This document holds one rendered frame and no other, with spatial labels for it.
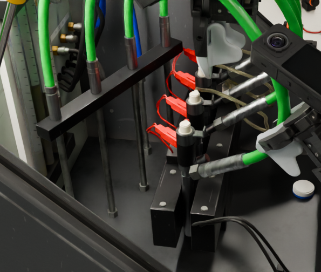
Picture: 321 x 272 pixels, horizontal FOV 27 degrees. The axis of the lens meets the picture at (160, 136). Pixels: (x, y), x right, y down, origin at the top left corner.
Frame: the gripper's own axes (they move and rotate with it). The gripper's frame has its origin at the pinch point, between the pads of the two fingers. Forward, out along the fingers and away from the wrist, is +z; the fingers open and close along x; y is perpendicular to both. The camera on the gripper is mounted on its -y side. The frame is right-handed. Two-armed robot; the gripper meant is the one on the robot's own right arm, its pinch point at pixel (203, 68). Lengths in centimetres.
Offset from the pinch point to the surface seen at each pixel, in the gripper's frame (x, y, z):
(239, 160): -12.9, 6.6, 4.9
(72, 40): 24.0, -28.1, 10.4
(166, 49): 22.7, -10.3, 10.5
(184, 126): -0.4, -2.9, 9.6
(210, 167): -11.2, 2.7, 7.8
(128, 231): 4.7, -14.9, 37.6
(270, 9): 64, 4, 22
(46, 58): -0.5, -22.5, -0.2
